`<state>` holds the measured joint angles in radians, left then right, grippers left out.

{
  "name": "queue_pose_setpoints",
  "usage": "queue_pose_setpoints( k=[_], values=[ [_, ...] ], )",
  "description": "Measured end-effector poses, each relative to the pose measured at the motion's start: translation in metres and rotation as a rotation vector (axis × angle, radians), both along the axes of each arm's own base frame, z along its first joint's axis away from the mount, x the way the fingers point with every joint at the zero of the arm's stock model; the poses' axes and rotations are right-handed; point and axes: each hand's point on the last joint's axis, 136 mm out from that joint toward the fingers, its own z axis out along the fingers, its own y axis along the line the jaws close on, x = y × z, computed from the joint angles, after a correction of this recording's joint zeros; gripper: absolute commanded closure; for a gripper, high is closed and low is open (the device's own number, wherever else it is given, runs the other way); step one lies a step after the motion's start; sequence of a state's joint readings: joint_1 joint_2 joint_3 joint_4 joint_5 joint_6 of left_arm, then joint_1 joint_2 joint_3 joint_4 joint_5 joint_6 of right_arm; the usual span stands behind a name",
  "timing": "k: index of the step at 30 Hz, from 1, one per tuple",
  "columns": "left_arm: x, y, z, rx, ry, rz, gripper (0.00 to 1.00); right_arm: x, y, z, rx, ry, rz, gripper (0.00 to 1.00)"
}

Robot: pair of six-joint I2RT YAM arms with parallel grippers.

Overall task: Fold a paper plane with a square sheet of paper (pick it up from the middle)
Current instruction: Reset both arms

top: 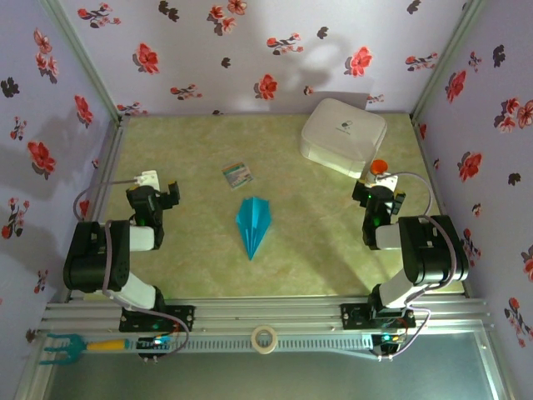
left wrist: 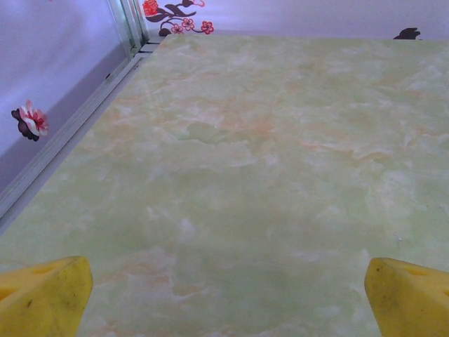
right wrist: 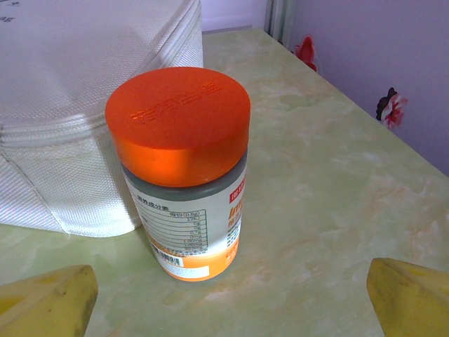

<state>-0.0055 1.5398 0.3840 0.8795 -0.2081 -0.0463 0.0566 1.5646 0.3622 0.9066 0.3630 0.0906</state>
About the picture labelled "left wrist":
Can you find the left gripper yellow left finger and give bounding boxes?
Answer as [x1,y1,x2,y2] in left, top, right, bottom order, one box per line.
[0,256,94,337]

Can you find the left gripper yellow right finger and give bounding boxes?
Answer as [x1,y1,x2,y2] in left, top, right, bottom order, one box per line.
[363,257,449,337]

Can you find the left aluminium side rail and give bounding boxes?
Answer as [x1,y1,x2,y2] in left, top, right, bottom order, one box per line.
[0,41,166,237]

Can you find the left aluminium corner post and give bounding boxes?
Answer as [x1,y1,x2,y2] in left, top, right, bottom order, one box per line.
[107,0,150,53]

